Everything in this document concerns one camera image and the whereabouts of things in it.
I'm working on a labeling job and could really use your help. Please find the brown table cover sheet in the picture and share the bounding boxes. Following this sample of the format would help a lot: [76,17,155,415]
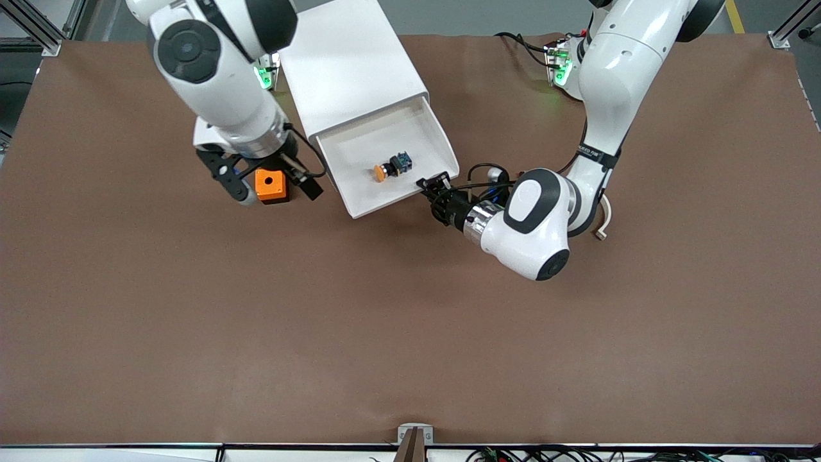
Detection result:
[0,32,821,447]

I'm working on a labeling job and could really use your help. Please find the brown pole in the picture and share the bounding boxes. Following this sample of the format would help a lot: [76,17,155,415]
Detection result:
[393,429,427,462]

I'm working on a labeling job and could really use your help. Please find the orange square box with hole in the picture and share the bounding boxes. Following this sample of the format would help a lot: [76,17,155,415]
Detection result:
[255,168,291,205]

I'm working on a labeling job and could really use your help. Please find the orange push button switch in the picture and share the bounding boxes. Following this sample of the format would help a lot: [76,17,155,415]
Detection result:
[374,151,412,183]

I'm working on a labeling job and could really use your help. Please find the aluminium frame profile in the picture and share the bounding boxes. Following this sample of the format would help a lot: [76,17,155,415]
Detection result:
[0,0,84,57]
[768,0,821,51]

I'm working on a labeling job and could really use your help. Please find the white half-ring pipe clamp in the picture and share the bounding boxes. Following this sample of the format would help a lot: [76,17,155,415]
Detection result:
[591,194,614,241]

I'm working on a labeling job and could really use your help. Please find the bundle of cables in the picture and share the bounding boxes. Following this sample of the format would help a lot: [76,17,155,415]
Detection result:
[465,446,821,462]

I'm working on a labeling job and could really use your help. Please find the grey metal bracket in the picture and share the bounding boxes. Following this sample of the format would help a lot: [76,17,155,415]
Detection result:
[398,423,434,445]

